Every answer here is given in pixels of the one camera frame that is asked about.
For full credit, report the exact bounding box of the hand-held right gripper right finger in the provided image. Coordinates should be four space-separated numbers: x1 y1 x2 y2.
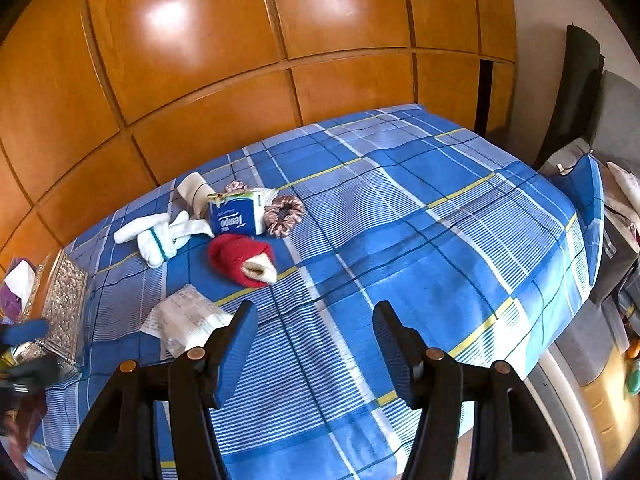
372 301 571 480

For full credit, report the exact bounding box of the grey chair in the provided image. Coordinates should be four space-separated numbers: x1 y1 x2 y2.
585 71 640 166

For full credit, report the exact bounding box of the pocket tissue pack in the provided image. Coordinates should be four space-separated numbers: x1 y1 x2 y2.
206 187 277 237

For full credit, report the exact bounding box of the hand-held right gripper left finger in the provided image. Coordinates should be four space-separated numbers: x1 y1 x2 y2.
57 301 259 480

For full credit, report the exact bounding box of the blue plaid bed sheet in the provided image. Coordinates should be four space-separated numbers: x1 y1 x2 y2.
25 104 606 480

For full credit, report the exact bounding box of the white sock green stripe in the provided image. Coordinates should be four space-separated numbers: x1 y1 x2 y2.
137 217 215 269

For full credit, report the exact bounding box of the purple tissue pack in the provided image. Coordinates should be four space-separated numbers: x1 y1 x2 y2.
0 259 37 326

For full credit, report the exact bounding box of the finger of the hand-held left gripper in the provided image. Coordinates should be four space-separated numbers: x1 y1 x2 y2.
0 355 76 392
0 318 51 347

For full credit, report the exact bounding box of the wooden wardrobe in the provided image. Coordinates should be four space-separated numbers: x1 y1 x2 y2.
0 0 518 273

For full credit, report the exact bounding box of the red fuzzy sock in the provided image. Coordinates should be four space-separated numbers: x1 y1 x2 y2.
208 234 277 288

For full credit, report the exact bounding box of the black chair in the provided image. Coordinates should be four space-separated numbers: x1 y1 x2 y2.
532 24 606 171

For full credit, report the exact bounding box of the white printed plastic packet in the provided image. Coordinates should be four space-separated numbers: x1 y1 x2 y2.
140 284 235 358

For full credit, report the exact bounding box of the white cloth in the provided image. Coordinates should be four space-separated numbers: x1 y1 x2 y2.
176 172 221 221

